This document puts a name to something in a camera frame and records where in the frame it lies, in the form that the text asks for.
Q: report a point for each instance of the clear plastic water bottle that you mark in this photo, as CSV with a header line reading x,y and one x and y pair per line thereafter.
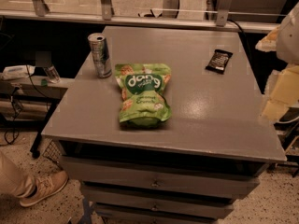
x,y
52,74

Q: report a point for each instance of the black rxbar chocolate bar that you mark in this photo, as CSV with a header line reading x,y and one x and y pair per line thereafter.
x,y
219,61

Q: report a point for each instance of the top grey drawer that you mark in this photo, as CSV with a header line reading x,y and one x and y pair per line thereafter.
x,y
159,178

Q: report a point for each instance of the tan sneaker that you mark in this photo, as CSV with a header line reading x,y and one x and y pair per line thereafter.
x,y
45,187

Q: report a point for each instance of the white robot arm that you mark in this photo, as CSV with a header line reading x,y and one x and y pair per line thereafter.
x,y
288,38

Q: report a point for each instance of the middle grey drawer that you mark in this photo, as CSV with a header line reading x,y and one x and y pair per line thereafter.
x,y
155,202

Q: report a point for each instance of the silver energy drink can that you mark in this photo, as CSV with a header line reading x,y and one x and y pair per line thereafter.
x,y
100,53

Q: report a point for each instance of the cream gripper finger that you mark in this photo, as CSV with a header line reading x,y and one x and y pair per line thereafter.
x,y
281,92
269,42

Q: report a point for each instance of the bottom grey drawer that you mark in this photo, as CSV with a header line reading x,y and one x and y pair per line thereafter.
x,y
148,217

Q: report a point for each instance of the beige trouser leg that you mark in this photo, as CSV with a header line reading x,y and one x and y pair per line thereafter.
x,y
13,180

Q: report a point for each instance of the grey drawer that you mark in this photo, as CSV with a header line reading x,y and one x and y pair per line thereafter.
x,y
159,178
155,202
148,217

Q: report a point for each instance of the low side bench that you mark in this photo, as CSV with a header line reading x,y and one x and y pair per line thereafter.
x,y
32,89

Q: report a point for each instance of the green rice chip bag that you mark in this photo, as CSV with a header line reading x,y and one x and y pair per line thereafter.
x,y
142,87

